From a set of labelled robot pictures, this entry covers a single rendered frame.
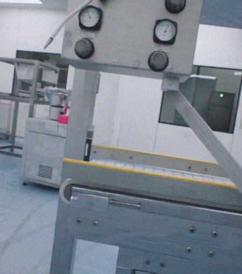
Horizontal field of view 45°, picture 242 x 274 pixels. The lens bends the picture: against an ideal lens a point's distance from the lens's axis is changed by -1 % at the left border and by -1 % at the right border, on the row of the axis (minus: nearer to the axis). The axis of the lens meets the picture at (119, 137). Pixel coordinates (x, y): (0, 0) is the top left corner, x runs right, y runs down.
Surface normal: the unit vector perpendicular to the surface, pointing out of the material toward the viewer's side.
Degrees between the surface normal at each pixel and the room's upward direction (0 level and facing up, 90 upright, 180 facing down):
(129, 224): 90
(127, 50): 90
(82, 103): 90
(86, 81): 90
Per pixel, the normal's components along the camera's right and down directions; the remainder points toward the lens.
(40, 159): -0.31, 0.04
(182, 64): -0.10, 0.07
